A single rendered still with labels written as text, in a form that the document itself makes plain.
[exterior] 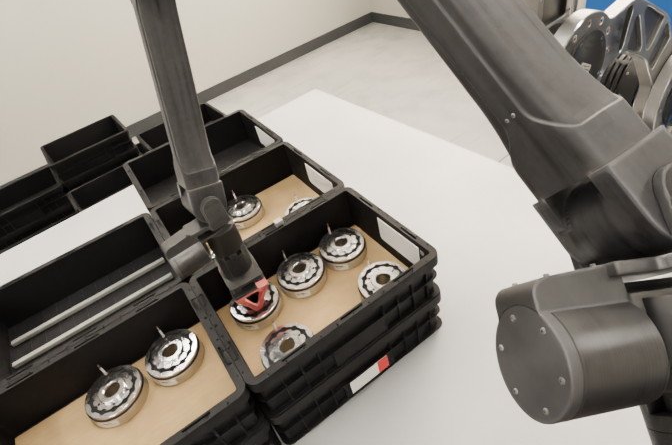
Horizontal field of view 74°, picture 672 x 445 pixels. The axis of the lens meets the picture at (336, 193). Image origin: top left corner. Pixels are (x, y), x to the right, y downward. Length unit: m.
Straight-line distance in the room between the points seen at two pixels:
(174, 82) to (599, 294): 0.62
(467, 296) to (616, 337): 0.83
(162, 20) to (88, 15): 3.04
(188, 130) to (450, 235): 0.73
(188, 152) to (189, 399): 0.44
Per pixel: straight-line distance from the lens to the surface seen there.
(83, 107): 3.86
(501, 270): 1.13
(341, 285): 0.95
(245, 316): 0.93
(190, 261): 0.79
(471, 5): 0.32
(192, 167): 0.75
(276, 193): 1.24
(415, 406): 0.94
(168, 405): 0.93
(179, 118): 0.74
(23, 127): 3.85
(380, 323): 0.85
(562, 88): 0.31
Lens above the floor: 1.55
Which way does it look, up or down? 38 degrees down
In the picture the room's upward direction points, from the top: 14 degrees counter-clockwise
